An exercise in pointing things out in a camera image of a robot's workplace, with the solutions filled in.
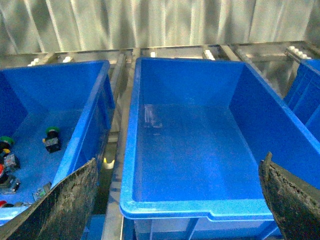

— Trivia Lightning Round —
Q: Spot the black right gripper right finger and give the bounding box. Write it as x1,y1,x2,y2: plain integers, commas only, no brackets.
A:
258,151,320,240

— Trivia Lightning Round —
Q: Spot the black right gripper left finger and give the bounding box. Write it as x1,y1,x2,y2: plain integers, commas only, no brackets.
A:
0,158,99,240

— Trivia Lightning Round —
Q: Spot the blue parts bin with buttons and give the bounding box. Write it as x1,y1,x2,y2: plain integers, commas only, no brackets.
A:
0,60,115,225

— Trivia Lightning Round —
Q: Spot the red push button behind finger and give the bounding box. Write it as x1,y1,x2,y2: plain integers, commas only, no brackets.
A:
0,200,32,208

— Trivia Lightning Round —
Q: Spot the red push button far right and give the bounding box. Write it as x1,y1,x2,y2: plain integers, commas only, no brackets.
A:
0,164,21,195

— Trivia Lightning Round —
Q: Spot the green push button far right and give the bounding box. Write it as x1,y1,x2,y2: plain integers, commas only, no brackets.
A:
42,126,62,153

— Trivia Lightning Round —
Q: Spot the far blue bin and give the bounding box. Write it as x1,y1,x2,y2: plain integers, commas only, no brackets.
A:
284,59,320,140

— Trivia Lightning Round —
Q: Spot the empty blue bin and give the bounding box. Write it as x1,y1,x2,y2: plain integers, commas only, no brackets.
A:
119,57,320,240

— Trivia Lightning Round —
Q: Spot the metal roller rack frame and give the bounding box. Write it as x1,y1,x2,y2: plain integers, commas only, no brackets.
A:
0,41,320,240

